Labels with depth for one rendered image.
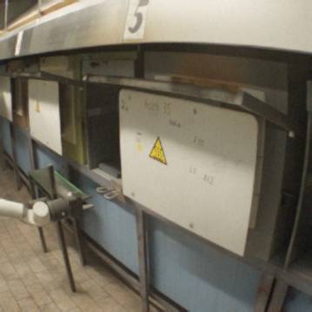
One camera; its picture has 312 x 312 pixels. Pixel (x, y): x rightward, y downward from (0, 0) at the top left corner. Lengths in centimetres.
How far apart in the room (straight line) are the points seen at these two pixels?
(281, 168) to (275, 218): 16
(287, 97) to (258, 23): 37
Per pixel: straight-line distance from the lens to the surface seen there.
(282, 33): 58
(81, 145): 196
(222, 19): 67
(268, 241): 110
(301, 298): 121
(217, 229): 104
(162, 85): 92
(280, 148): 98
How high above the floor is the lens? 150
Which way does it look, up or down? 17 degrees down
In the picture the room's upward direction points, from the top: 1 degrees counter-clockwise
